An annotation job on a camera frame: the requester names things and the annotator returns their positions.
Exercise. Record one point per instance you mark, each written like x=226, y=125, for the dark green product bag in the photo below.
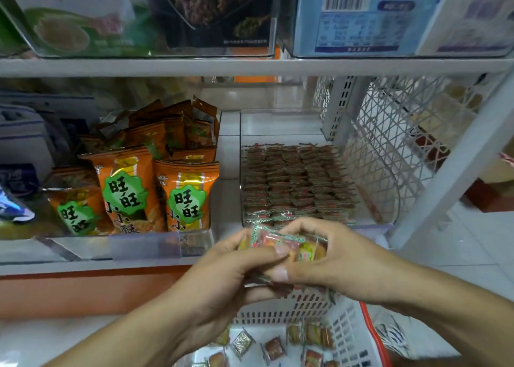
x=12, y=33

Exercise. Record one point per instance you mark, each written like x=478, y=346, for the bundle of snack packets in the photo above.
x=281, y=246

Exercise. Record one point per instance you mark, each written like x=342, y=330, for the person's left hand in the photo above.
x=217, y=278

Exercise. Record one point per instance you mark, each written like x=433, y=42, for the blue product box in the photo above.
x=365, y=21

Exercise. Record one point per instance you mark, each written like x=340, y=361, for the white basket with red rim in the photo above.
x=345, y=330

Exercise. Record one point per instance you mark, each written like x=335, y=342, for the blue white snack bag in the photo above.
x=12, y=206

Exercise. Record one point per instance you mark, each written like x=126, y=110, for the brown cardboard box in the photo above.
x=494, y=182

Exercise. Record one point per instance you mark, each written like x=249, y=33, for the white perforated side panel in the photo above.
x=401, y=138

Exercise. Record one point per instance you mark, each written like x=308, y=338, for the clear plastic shelf front guard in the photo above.
x=104, y=246

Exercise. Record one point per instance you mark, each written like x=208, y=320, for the person's right shoe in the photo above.
x=393, y=335

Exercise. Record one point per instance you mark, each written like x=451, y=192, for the group of orange snack bags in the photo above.
x=136, y=190

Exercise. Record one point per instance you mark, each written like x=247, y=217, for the orange shelf base panel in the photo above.
x=64, y=292

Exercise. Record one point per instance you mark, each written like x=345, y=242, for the black product box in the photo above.
x=217, y=13

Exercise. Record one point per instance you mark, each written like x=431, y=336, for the green white product box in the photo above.
x=80, y=17

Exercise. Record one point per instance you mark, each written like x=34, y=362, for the pile of small snack packets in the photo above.
x=281, y=345

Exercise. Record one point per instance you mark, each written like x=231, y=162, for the white metal shelf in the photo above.
x=241, y=65

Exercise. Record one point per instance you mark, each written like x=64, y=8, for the row of small snack packets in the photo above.
x=297, y=182

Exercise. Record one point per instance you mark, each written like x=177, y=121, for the person's right hand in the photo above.
x=353, y=262

